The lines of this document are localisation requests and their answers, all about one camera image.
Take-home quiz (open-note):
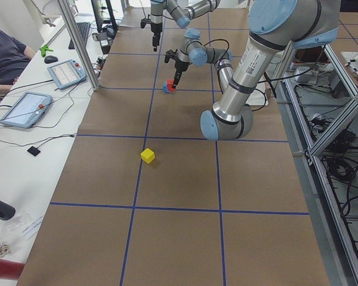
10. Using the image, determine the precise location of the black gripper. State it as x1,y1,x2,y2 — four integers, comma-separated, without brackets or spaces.
140,18,163,52
164,49,190,89

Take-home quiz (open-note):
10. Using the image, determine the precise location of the red cube block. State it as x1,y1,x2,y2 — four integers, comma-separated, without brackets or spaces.
163,79,176,93

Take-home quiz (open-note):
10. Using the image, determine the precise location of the blue cube block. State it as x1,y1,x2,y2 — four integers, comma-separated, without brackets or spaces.
162,80,175,94

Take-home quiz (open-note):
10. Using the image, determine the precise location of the yellow cube block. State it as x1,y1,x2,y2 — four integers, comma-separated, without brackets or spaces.
140,148,156,164

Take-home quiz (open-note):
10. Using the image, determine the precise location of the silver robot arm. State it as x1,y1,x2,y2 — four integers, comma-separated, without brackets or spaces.
140,0,220,52
164,1,341,141

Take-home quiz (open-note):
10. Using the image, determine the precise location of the black keyboard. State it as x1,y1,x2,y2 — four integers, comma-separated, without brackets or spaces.
76,22,91,48

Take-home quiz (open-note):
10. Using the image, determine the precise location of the far teach pendant tablet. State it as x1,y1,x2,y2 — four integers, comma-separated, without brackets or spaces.
47,60,87,90

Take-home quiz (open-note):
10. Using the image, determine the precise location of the teach pendant tablet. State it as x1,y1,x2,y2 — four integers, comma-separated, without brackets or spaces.
0,92,53,129
47,60,87,90

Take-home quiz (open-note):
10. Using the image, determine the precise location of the black computer mouse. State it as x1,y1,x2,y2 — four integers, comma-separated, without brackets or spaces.
44,55,58,64

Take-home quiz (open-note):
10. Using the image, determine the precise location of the green clamp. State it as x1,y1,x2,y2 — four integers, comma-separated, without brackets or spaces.
39,44,54,58

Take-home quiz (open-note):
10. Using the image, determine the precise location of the near teach pendant tablet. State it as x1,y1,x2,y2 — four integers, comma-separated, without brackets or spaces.
0,92,53,129

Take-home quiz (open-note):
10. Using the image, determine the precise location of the seated person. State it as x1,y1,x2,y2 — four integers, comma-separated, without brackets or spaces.
0,30,35,95

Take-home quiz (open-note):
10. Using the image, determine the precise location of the small black square pad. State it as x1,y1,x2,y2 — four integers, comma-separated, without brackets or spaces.
27,146,41,157

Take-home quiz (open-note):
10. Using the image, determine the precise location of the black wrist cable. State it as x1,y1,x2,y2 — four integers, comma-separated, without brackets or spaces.
201,38,232,65

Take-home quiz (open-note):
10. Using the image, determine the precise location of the aluminium frame post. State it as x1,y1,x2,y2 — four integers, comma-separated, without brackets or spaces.
57,0,100,91

